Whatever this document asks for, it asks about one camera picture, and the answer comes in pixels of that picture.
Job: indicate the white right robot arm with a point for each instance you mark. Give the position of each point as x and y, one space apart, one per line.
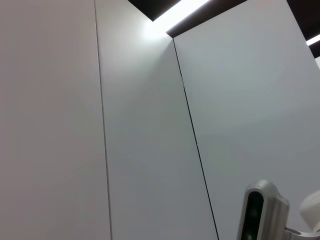
312 207

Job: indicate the long ceiling light strip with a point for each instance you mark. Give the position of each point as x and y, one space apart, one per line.
180 12

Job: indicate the short ceiling light strip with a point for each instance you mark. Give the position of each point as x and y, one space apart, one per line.
314 40

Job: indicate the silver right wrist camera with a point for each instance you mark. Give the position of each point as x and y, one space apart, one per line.
270 207

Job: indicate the silver right camera mount bracket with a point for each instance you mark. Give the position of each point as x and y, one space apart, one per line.
300 235

